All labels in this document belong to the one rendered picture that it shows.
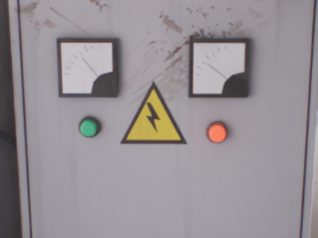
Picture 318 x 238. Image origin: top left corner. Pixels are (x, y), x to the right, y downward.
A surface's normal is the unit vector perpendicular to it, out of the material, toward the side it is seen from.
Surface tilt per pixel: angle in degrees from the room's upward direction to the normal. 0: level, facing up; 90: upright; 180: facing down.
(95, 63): 90
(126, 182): 90
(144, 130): 90
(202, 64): 90
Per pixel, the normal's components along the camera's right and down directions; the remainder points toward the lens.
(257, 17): -0.01, 0.23
